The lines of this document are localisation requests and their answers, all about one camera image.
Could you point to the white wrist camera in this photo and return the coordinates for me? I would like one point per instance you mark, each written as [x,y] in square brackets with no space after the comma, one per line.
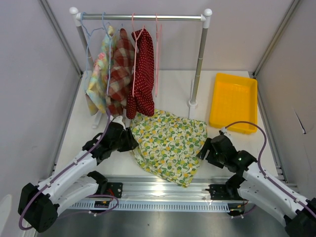
[118,119]
[224,131]

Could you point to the yellow plastic tray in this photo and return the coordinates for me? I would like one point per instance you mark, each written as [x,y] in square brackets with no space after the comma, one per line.
[234,99]

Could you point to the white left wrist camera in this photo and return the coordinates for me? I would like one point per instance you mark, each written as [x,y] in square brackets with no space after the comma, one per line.
[118,119]

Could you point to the aluminium front rail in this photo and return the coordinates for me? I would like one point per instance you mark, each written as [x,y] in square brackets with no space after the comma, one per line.
[151,188]

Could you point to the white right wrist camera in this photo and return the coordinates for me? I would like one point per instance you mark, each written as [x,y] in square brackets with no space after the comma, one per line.
[224,131]

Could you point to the white clothes rack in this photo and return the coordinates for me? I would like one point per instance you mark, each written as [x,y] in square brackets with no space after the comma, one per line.
[204,18]

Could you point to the red polka dot skirt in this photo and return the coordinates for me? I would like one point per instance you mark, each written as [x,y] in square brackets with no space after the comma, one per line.
[140,97]

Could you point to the slotted cable duct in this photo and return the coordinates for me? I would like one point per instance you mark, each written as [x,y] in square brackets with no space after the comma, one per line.
[218,207]

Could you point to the lemon print cloth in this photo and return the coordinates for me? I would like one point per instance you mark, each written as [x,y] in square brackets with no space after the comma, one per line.
[169,145]

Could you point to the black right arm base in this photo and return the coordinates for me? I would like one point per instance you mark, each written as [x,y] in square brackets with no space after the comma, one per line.
[227,192]

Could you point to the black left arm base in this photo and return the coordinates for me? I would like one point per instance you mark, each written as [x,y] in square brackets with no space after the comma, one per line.
[112,188]

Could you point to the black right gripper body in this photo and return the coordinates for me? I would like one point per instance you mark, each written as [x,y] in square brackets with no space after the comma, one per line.
[215,159]

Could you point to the pastel plaid skirt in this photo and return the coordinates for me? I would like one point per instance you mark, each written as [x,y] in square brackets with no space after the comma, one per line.
[95,89]

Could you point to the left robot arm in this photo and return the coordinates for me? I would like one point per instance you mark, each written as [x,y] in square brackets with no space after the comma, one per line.
[40,205]

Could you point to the blue wire hanger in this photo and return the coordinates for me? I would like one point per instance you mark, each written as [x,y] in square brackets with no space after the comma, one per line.
[110,37]
[86,41]

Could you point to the pink wire hanger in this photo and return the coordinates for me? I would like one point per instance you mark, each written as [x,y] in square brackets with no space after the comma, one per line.
[135,56]
[158,43]

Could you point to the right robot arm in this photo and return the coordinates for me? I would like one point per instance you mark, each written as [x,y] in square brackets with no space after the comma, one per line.
[252,182]

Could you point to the red plaid skirt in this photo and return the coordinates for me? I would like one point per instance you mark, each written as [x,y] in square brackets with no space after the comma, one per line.
[118,84]

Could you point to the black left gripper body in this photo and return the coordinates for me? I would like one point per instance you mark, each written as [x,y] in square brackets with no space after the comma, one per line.
[125,143]

